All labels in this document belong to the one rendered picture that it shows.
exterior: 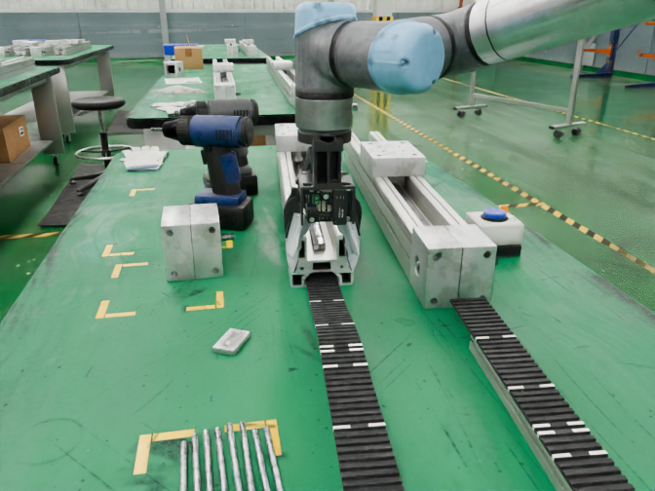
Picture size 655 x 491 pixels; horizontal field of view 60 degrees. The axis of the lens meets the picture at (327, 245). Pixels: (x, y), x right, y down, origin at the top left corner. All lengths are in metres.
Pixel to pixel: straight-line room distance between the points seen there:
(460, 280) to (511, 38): 0.34
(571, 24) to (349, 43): 0.23
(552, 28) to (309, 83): 0.28
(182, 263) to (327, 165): 0.33
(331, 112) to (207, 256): 0.34
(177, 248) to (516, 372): 0.54
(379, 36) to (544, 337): 0.44
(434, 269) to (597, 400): 0.27
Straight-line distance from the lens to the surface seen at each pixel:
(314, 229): 0.98
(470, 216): 1.06
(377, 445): 0.55
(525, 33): 0.69
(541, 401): 0.64
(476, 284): 0.86
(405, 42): 0.63
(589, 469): 0.58
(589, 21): 0.67
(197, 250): 0.93
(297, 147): 1.41
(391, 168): 1.19
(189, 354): 0.76
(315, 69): 0.72
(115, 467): 0.62
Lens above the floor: 1.18
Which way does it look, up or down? 22 degrees down
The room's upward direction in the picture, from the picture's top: straight up
